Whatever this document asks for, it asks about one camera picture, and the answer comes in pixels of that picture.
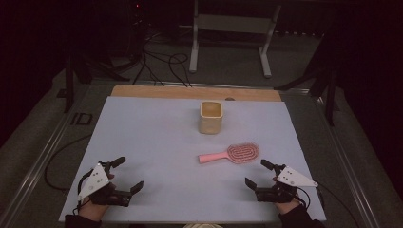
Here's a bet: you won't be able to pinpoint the white table mat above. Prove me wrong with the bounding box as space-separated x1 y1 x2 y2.
58 95 327 223

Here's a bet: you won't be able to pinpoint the right hand-held gripper black cable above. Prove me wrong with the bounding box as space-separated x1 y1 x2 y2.
296 181 362 228

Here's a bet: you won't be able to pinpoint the hand-held gripper black cable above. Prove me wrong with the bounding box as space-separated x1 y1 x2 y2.
44 134 93 217
296 181 362 228

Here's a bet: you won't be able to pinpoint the black floor cables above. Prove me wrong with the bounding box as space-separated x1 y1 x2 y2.
132 29 193 88

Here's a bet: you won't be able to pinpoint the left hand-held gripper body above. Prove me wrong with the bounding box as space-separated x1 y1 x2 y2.
77 161 132 207

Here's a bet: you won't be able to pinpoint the left hand-held gripper black cable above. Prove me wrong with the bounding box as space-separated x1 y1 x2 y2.
44 134 93 217

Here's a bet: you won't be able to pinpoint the pink hairbrush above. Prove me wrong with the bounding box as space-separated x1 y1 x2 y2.
198 142 260 165

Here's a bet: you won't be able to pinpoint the black metal stand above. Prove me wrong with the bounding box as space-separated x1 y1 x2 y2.
56 51 131 114
275 29 338 127

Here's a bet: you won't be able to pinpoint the white metal stand frame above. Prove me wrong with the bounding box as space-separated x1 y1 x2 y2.
188 0 282 79

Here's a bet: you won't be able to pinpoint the wooden table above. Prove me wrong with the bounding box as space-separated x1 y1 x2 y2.
110 84 282 103

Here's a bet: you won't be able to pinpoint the person's left hand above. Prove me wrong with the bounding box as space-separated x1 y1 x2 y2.
78 199 110 222

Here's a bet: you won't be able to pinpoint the person's right hand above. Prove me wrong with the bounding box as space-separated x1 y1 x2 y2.
274 198 301 216

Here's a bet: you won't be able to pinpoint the aluminium floor rail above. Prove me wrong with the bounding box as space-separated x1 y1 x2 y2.
0 104 93 228
312 94 381 228

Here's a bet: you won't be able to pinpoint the cream square cup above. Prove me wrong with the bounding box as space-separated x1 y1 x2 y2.
198 100 224 135

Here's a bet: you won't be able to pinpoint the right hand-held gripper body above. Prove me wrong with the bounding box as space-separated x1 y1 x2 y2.
255 164 318 203

